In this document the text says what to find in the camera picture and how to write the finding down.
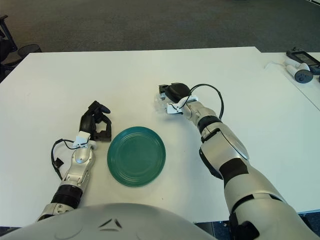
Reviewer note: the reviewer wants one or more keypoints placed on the white handheld controller device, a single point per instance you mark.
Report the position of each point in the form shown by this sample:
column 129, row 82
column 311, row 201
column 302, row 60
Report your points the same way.
column 303, row 57

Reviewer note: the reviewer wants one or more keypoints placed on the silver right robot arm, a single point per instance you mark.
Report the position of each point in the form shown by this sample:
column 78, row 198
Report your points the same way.
column 230, row 160

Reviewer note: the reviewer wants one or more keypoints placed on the silver robot torso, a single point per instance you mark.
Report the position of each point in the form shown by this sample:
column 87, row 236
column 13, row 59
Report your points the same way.
column 112, row 222

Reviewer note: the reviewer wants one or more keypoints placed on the black office chair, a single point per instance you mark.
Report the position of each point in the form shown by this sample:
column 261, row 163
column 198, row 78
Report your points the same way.
column 6, row 52

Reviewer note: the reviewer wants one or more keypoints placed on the green round plate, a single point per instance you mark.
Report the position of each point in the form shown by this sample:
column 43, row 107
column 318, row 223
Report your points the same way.
column 136, row 156

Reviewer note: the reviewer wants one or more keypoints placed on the white grey handheld controller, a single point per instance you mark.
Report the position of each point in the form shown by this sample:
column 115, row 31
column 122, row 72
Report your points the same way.
column 302, row 75

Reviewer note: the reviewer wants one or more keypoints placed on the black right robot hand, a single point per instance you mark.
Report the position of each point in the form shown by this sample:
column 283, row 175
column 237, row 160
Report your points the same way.
column 177, row 91

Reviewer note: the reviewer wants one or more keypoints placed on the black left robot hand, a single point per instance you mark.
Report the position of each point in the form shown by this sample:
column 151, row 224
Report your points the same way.
column 86, row 122

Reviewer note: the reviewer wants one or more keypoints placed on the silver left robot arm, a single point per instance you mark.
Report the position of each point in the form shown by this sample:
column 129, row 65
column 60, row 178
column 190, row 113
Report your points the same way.
column 80, row 160

